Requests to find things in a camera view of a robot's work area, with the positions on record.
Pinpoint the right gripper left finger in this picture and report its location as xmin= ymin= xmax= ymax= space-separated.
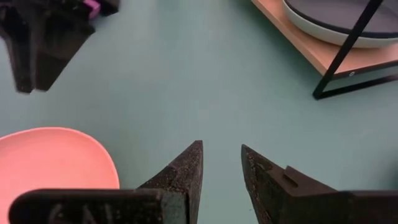
xmin=8 ymin=139 xmax=204 ymax=224

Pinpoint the dark teal round plate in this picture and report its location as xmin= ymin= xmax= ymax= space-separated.
xmin=284 ymin=0 xmax=398 ymax=40

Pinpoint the light green round plate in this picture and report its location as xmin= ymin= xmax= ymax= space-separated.
xmin=281 ymin=0 xmax=398 ymax=49

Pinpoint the pink round plate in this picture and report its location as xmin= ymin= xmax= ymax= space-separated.
xmin=0 ymin=126 xmax=121 ymax=224

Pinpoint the small purple tag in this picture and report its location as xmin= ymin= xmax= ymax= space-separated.
xmin=83 ymin=0 xmax=102 ymax=20

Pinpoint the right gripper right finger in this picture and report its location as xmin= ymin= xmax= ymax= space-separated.
xmin=241 ymin=144 xmax=398 ymax=224

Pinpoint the green table mat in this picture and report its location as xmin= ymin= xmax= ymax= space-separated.
xmin=0 ymin=0 xmax=398 ymax=224

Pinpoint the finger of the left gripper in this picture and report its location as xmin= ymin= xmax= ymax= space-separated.
xmin=35 ymin=30 xmax=95 ymax=91
xmin=5 ymin=33 xmax=35 ymax=93

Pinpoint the wooden shelf with black frame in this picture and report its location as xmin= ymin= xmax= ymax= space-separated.
xmin=251 ymin=0 xmax=398 ymax=101

